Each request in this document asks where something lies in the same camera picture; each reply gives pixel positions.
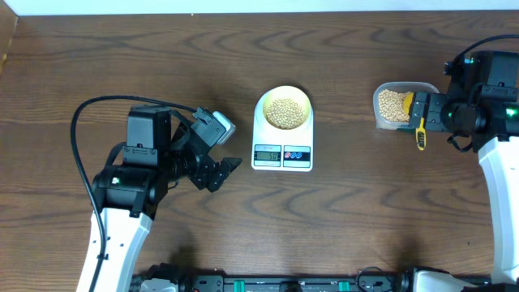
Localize white digital kitchen scale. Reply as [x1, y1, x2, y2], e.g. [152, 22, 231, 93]
[251, 94, 314, 172]

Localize yellow plastic measuring scoop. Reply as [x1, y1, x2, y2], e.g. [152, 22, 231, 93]
[402, 92, 427, 151]

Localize soybeans in bowl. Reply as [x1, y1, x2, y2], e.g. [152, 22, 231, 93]
[266, 98, 306, 130]

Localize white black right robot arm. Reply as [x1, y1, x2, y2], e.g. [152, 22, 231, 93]
[405, 51, 518, 291]

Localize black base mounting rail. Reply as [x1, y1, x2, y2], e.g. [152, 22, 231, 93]
[129, 263, 496, 292]

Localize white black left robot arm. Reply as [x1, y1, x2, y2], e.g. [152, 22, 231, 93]
[77, 105, 242, 291]

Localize clear plastic soybean container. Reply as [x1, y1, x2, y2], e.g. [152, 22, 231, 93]
[373, 82, 439, 132]

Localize yellow plastic bowl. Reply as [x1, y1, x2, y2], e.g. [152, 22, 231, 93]
[261, 85, 311, 130]

